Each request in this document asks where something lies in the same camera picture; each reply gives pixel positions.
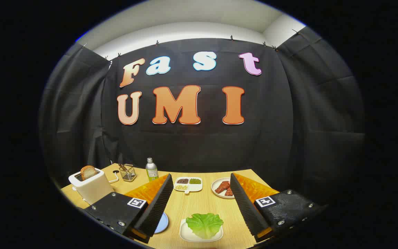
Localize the white square plate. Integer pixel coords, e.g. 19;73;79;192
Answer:
179;219;224;243

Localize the wire mesh utensil basket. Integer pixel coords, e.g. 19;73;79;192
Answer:
119;164;137;182

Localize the blue round plate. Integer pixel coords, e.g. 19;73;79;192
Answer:
153;212;169;234

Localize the white round plate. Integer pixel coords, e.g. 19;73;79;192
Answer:
211;177;236;199

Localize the toasted bread slice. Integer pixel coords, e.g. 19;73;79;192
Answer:
80;165;97;181

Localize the black backdrop cloth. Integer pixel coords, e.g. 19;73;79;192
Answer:
39;26;365;208

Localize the white divided dish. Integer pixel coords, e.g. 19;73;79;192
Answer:
173;177;203;195

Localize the green lettuce leaf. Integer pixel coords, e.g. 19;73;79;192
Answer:
186;213;224;240

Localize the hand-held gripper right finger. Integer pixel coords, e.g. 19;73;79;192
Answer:
230;173;329;242

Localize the white toaster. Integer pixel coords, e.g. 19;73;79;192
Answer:
68;167;115;205

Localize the silver green drink bottle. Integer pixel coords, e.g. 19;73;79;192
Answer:
145;158;159;182

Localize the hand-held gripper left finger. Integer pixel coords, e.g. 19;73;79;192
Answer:
83;174;174;244

